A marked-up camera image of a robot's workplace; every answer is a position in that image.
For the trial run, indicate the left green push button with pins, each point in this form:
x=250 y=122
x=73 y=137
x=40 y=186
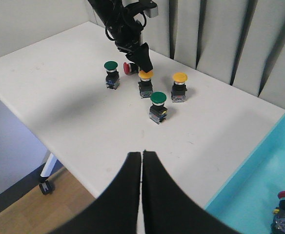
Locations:
x=112 y=80

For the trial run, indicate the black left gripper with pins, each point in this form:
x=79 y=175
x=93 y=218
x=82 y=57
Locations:
x=135 y=51

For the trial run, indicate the yellow push button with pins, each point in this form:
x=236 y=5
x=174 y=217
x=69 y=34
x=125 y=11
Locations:
x=145 y=83
x=178 y=91

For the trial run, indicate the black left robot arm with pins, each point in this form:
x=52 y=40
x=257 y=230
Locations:
x=124 y=25

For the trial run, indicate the lying red push button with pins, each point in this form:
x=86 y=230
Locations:
x=130 y=68

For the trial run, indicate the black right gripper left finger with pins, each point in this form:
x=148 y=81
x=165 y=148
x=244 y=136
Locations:
x=115 y=211

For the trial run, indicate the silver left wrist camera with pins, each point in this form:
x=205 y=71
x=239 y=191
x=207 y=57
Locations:
x=148 y=7

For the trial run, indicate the grey pleated curtain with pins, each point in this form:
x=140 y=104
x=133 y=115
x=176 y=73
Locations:
x=239 y=42

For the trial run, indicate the green push button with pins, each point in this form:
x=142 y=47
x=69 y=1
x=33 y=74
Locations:
x=157 y=111
x=112 y=80

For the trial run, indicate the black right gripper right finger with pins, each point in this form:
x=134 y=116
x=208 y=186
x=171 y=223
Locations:
x=167 y=209

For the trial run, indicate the right green push button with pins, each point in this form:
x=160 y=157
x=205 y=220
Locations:
x=157 y=111

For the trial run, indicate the light blue plastic box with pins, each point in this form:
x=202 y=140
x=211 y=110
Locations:
x=246 y=201

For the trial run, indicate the white table leg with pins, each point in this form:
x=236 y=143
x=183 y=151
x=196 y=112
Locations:
x=46 y=172

